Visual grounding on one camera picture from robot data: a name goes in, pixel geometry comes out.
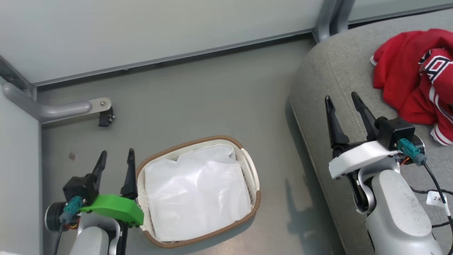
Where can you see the grey metal partition bottom rail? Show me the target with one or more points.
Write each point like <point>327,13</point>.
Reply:
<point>177,58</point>

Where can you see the white plastic bag liner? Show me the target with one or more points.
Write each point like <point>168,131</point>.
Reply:
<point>196,193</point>

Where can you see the small black caster wheel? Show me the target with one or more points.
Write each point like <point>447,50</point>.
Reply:
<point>105,118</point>

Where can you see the white laundry basket brown rim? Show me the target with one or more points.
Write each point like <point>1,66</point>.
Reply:
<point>247,159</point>

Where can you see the grey fabric sofa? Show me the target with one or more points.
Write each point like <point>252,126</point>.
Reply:
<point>336,81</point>

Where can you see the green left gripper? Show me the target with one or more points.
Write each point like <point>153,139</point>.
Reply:
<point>113,209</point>

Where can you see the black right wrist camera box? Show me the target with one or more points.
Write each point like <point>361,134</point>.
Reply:
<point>394,131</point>

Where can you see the red and white jersey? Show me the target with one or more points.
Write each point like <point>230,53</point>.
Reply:
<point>400,71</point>

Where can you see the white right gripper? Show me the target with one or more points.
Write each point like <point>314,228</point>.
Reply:
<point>357,156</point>

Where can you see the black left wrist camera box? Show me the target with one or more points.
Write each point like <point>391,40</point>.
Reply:
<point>79,187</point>

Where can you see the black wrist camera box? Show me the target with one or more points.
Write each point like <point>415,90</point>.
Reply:
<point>394,131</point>
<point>79,187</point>

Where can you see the grey metal partition corner post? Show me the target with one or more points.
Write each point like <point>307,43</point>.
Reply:
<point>16,79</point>

